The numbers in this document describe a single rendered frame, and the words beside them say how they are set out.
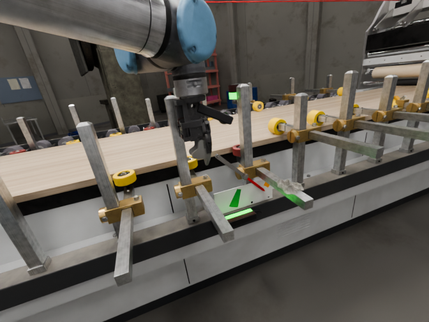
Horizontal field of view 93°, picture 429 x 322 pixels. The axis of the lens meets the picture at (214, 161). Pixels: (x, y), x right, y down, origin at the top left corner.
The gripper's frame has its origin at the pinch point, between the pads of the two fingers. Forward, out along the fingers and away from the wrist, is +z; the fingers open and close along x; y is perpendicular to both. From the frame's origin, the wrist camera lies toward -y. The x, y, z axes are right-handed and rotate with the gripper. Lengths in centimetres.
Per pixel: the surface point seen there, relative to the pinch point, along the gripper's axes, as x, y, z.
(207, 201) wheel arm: 5.8, 3.5, 10.9
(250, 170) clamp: -5.6, -17.9, 10.6
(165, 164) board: -24.7, 12.3, 7.3
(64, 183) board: -26, 50, 6
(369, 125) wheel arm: 1, -70, 1
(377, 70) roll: -117, -248, -11
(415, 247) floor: 2, -135, 96
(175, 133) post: -6.4, 7.7, -9.2
